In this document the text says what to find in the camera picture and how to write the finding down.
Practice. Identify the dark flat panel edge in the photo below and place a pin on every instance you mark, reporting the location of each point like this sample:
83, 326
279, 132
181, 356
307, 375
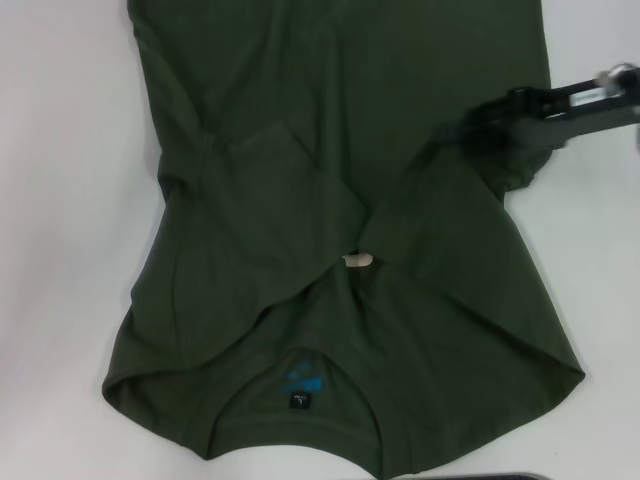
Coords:
492, 476

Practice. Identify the dark green t-shirt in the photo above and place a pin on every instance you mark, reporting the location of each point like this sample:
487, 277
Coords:
325, 200

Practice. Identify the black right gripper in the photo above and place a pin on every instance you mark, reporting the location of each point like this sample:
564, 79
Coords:
575, 117

